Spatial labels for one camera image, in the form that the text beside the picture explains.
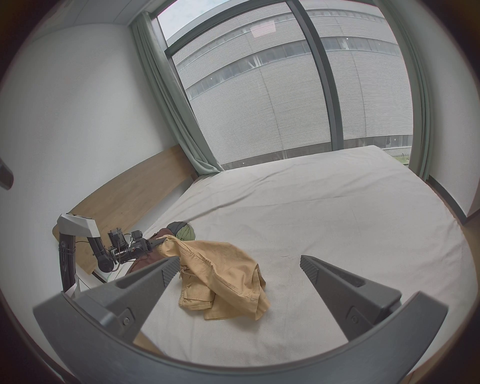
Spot blue-green curtain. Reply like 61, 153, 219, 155
131, 13, 224, 178

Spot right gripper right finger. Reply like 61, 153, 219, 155
299, 254, 403, 343

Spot mustard yellow shorts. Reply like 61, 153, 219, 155
161, 236, 272, 322

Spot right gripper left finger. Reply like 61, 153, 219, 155
76, 256, 182, 344

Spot brown shorts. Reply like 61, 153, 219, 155
127, 229, 178, 277

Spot bed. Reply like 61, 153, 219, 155
52, 144, 470, 369

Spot green garment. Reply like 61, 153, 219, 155
176, 223, 197, 241

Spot window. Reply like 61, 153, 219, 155
155, 0, 425, 170

